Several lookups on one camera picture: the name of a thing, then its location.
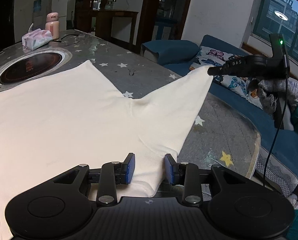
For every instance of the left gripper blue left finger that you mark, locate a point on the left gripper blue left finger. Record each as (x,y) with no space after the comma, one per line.
(127,169)

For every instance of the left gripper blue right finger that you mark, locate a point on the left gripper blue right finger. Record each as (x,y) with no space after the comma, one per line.
(171,170)

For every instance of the cream white garment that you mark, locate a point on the cream white garment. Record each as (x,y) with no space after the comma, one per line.
(54,123)

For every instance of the person right hand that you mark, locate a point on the person right hand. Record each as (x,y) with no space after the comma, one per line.
(269,91)

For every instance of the butterfly print pillow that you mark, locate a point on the butterfly print pillow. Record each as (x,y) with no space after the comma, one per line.
(208,56)

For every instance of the blue sofa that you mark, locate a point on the blue sofa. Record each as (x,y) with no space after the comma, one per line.
(278,159)

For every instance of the dark wooden side table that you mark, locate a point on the dark wooden side table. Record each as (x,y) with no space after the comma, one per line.
(116,25)

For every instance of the round black induction cooktop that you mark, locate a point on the round black induction cooktop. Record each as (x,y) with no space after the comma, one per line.
(32,65)

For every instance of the pink wet wipes pack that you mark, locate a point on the pink wet wipes pack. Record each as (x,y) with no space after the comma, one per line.
(36,38)

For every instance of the pink insulated bottle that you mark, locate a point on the pink insulated bottle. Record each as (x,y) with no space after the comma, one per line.
(53,25)

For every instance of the water dispenser with blue bottle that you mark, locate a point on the water dispenser with blue bottle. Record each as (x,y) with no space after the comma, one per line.
(37,14)

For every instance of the white refrigerator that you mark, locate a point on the white refrigerator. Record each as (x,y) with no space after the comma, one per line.
(60,6)

